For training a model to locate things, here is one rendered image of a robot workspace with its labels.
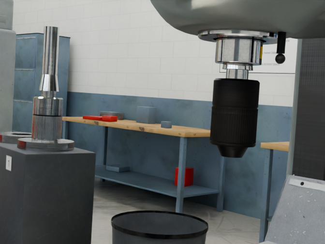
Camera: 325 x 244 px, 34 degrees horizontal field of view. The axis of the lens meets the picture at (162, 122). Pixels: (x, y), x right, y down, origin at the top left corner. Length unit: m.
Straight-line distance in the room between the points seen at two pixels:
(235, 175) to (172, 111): 1.20
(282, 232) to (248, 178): 4.85
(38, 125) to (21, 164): 0.08
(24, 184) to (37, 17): 8.37
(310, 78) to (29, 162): 0.48
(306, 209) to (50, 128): 0.43
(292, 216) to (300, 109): 0.18
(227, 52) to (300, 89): 0.42
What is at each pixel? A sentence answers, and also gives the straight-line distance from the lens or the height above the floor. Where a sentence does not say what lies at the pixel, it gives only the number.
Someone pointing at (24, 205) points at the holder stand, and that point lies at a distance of 0.81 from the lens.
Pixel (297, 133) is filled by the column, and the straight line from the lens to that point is 0.93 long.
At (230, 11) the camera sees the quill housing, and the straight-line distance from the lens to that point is 0.47.
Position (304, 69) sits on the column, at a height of 1.30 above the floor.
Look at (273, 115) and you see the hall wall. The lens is 5.55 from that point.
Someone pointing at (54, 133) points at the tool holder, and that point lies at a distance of 0.85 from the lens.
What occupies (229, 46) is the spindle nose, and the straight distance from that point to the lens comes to 0.53.
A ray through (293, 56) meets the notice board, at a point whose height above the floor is 1.70.
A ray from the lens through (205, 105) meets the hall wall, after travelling 6.11.
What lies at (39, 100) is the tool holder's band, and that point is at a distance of 0.85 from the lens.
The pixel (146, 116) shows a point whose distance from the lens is 6.33.
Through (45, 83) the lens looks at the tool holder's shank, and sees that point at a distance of 0.85.
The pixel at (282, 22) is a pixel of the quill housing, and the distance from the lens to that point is 0.50.
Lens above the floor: 1.24
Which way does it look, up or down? 3 degrees down
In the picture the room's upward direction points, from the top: 4 degrees clockwise
